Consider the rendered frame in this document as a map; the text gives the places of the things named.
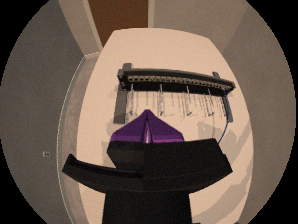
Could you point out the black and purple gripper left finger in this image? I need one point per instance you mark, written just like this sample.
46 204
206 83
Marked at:
136 130

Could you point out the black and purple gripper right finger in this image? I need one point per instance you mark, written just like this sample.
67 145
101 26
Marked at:
160 131

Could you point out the black patch panel rack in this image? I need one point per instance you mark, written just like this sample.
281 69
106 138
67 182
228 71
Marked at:
165 80

